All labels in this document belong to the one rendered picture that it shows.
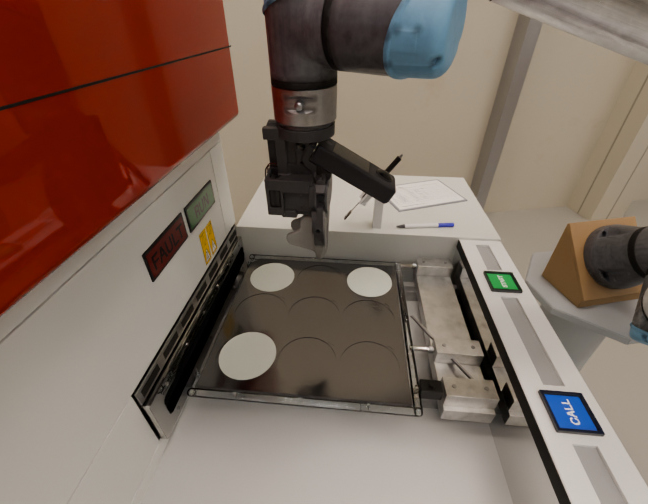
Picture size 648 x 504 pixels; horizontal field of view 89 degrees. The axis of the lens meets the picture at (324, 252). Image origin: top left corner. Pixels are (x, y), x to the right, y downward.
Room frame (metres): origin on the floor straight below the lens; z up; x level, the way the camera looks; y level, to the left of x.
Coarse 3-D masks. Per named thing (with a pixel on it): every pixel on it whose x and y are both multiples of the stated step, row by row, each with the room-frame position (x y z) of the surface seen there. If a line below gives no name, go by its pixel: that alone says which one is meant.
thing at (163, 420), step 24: (240, 240) 0.67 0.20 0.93; (240, 264) 0.66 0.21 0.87; (216, 288) 0.50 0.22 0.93; (216, 312) 0.49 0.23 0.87; (192, 336) 0.38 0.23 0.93; (168, 360) 0.32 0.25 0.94; (192, 360) 0.37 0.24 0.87; (168, 384) 0.29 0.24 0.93; (192, 384) 0.34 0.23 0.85; (144, 408) 0.25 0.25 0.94; (168, 408) 0.28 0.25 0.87; (168, 432) 0.25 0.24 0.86
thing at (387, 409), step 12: (192, 396) 0.29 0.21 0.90; (204, 396) 0.29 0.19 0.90; (216, 396) 0.29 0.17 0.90; (228, 396) 0.29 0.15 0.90; (240, 396) 0.29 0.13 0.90; (252, 396) 0.29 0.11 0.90; (264, 396) 0.29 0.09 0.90; (276, 396) 0.29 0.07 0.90; (288, 396) 0.29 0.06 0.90; (324, 408) 0.27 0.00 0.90; (336, 408) 0.27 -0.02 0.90; (348, 408) 0.27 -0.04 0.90; (360, 408) 0.27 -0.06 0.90; (372, 408) 0.27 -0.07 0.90; (384, 408) 0.27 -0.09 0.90; (396, 408) 0.27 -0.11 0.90; (408, 408) 0.27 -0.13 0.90
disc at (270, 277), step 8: (272, 264) 0.62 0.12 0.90; (280, 264) 0.62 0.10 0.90; (256, 272) 0.59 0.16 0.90; (264, 272) 0.59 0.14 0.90; (272, 272) 0.59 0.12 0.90; (280, 272) 0.59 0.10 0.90; (288, 272) 0.59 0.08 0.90; (256, 280) 0.56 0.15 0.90; (264, 280) 0.56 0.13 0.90; (272, 280) 0.56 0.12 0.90; (280, 280) 0.56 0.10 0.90; (288, 280) 0.56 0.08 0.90; (264, 288) 0.54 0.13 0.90; (272, 288) 0.54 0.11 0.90; (280, 288) 0.54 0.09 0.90
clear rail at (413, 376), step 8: (400, 264) 0.62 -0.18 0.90; (400, 272) 0.59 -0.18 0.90; (400, 280) 0.56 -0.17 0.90; (400, 288) 0.53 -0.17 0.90; (400, 296) 0.51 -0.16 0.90; (400, 304) 0.49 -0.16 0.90; (408, 320) 0.44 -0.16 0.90; (408, 328) 0.42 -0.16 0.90; (408, 336) 0.40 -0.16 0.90; (408, 344) 0.39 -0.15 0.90; (408, 352) 0.37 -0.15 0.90; (408, 360) 0.35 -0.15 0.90; (408, 368) 0.34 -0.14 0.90; (416, 368) 0.34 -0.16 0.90; (416, 376) 0.32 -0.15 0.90; (416, 384) 0.31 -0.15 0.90; (416, 392) 0.29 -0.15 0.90; (416, 400) 0.28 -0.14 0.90
